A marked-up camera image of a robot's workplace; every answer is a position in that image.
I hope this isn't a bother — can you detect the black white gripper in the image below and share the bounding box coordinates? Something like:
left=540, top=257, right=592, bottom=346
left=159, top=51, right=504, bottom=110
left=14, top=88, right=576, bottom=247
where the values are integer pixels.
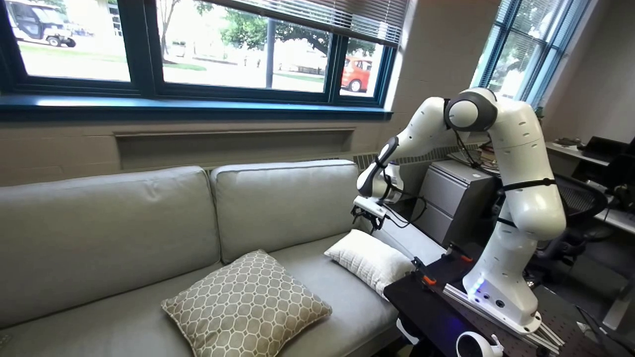
left=352, top=196, right=389, bottom=229

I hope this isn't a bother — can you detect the cream ribbed small pillow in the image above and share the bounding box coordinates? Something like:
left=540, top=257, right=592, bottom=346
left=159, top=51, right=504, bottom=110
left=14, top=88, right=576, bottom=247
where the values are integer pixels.
left=326, top=229, right=415, bottom=293

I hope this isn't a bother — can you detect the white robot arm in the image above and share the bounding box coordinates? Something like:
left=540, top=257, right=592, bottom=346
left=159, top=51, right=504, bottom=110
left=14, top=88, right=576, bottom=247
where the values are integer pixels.
left=358, top=86, right=566, bottom=332

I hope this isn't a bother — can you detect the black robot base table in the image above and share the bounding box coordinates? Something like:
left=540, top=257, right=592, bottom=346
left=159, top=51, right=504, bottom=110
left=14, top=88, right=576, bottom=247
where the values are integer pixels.
left=383, top=253, right=635, bottom=357

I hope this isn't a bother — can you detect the black orange clamp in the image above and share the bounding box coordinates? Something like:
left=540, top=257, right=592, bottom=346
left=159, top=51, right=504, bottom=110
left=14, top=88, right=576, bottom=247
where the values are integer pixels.
left=413, top=257, right=441, bottom=287

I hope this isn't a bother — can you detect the beige geometric patterned pillow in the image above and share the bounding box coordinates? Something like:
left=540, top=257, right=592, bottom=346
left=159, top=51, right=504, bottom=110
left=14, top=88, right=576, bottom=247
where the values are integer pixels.
left=161, top=249, right=332, bottom=357

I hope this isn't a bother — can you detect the white VR controller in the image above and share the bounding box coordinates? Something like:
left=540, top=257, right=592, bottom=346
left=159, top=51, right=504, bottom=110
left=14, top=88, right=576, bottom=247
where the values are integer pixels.
left=455, top=330, right=504, bottom=357

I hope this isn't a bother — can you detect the black office chair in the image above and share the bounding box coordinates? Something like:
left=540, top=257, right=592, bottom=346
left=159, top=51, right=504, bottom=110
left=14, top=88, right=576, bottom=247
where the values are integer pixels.
left=538, top=176, right=608, bottom=273

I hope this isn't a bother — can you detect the side blue framed window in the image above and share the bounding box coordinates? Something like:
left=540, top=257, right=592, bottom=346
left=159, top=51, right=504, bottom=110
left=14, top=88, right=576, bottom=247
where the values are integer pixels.
left=471, top=0, right=594, bottom=108

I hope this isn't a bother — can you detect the white desk with clutter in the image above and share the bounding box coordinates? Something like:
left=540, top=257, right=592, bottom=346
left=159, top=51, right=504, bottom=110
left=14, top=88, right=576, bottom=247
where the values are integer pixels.
left=548, top=136, right=635, bottom=233

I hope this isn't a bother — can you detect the light grey fabric sofa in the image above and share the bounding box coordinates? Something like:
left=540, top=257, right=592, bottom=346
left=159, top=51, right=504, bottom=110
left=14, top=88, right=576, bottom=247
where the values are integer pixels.
left=0, top=158, right=405, bottom=357

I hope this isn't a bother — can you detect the large blue framed window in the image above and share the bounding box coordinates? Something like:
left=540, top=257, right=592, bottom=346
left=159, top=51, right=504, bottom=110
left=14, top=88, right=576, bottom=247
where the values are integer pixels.
left=0, top=0, right=417, bottom=114

